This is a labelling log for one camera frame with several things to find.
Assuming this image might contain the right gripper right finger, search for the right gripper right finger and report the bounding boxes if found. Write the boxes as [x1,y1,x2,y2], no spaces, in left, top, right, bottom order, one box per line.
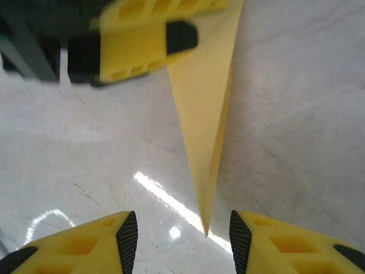
[229,210,365,274]

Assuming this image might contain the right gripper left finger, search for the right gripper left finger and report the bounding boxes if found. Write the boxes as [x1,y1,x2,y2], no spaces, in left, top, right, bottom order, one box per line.
[0,210,138,274]

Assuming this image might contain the yellow paper sheet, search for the yellow paper sheet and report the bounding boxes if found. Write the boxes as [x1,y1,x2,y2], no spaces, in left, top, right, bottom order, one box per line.
[167,0,245,238]

